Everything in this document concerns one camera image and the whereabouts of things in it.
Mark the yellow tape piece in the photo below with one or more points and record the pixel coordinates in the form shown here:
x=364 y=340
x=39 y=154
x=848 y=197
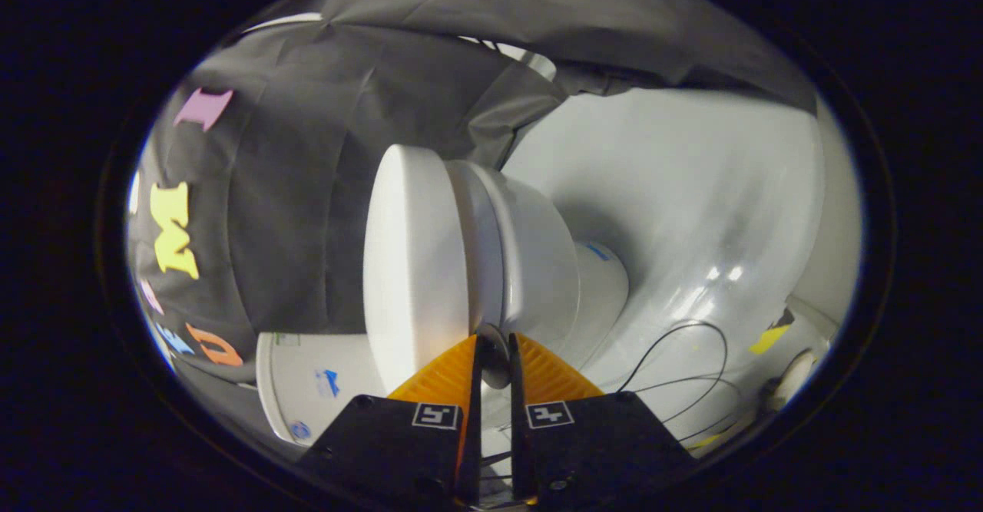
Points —
x=770 y=338

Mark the white toilet body with tank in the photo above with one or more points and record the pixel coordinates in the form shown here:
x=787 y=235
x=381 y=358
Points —
x=537 y=266

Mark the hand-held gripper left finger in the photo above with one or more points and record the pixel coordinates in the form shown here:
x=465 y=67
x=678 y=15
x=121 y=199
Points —
x=472 y=435

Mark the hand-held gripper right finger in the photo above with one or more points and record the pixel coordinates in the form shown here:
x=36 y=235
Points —
x=521 y=450

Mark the black backdrop cloth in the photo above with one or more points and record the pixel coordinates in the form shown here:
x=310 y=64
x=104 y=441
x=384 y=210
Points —
x=292 y=189

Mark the white toilet lid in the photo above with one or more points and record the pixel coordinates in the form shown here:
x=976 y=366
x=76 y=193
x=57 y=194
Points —
x=415 y=266

